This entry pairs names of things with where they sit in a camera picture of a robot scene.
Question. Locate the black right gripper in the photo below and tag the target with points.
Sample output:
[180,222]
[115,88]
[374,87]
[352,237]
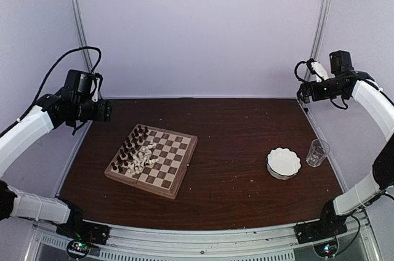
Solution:
[305,87]

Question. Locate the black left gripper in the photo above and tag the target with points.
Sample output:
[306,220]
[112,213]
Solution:
[103,112]

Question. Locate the wooden chess board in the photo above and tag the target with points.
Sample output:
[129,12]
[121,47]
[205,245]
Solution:
[164,178]

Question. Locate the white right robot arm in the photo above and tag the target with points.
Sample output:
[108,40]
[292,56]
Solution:
[361,87]

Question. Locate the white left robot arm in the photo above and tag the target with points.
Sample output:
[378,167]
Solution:
[47,114]

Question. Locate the black chess pieces rows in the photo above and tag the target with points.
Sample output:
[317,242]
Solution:
[131,146]

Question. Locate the pile of white chess pieces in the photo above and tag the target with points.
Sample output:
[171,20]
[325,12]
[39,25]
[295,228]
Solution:
[142,159]

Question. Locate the left round controller board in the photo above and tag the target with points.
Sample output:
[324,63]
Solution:
[77,250]

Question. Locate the round controller board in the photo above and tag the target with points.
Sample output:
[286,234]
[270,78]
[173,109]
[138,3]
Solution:
[77,250]
[326,250]

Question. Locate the right round controller board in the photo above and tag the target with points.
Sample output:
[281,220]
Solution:
[326,250]

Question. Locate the clear drinking glass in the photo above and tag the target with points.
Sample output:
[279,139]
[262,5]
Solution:
[318,151]

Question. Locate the white scalloped ceramic bowl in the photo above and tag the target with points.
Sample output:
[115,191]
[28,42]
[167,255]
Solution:
[283,164]

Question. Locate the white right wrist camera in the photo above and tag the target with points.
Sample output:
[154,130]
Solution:
[318,71]

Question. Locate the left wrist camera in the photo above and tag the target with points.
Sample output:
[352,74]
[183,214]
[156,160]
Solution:
[81,86]

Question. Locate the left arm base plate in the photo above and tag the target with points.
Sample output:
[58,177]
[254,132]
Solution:
[88,232]

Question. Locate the right aluminium frame post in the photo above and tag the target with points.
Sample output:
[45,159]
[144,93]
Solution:
[320,26]

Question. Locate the aluminium frame post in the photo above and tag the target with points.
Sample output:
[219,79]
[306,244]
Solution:
[320,26]
[78,22]

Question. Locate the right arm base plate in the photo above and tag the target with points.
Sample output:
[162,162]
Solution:
[314,231]

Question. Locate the left aluminium frame post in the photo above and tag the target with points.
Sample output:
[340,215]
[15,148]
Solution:
[78,22]

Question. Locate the aluminium front rail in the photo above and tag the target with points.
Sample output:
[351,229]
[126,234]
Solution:
[269,243]

